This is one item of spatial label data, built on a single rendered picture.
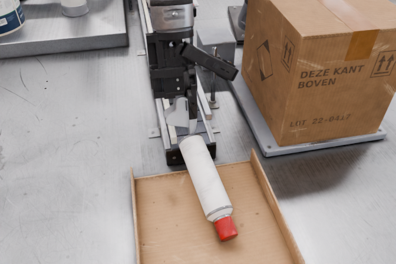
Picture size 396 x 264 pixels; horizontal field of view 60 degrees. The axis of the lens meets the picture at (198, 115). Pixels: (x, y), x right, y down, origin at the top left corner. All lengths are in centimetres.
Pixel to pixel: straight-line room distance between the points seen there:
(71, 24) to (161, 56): 69
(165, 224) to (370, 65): 49
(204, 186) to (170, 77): 21
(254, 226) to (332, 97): 30
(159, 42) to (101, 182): 32
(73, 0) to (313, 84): 89
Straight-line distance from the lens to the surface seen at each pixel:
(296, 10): 72
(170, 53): 63
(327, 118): 78
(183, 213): 68
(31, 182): 80
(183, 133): 75
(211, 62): 63
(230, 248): 64
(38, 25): 130
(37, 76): 112
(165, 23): 60
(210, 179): 64
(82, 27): 124
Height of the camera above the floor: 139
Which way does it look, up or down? 40 degrees down
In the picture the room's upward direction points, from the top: straight up
